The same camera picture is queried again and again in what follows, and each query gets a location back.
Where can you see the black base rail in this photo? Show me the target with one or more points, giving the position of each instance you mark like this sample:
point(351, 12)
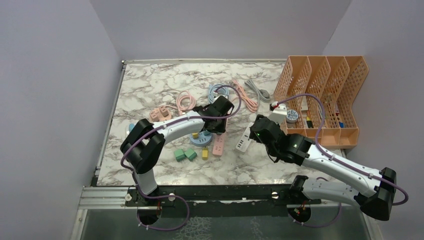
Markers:
point(174, 201)

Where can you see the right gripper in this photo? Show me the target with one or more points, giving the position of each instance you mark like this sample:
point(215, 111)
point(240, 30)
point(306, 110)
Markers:
point(253, 135)

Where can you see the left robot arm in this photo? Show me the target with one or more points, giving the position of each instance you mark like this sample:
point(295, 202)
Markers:
point(144, 143)

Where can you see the teal plug adapter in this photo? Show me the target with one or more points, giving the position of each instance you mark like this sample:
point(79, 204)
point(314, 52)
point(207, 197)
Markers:
point(207, 133)

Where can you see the pink long power strip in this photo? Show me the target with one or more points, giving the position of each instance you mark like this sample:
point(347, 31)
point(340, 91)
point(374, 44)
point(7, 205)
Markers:
point(219, 144)

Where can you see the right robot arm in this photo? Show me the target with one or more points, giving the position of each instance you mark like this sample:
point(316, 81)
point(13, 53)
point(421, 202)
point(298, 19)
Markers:
point(369, 189)

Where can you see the white power strip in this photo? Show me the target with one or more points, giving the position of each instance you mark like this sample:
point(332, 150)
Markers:
point(244, 141)

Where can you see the pink round power strip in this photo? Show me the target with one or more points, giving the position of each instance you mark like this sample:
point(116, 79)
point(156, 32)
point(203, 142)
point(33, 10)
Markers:
point(155, 116)

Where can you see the pink brown plug adapter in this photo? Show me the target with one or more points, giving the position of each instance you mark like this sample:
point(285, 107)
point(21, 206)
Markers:
point(164, 111)

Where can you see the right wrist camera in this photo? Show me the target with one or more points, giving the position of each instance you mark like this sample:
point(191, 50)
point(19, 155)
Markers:
point(278, 112)

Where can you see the orange plastic file rack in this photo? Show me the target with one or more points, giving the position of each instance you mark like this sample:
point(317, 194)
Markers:
point(325, 88)

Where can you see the green plug adapter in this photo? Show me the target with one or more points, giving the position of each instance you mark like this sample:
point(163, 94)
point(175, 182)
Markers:
point(179, 155)
point(190, 154)

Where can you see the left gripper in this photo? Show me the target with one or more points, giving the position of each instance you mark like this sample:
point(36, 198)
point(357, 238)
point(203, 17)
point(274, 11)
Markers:
point(221, 129)

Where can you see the blue round power strip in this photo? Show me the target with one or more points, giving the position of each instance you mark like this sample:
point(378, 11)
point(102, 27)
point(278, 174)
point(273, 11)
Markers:
point(202, 141)

